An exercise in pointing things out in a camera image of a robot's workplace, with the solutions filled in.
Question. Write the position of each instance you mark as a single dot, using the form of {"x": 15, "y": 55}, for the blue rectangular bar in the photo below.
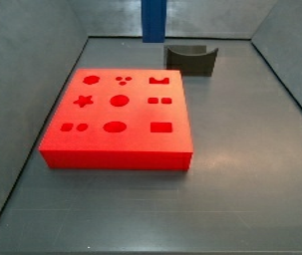
{"x": 153, "y": 20}

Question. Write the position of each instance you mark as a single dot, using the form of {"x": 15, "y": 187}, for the red shape sorter box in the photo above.
{"x": 121, "y": 120}

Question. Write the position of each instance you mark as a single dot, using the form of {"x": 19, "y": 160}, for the dark grey curved holder block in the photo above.
{"x": 192, "y": 59}

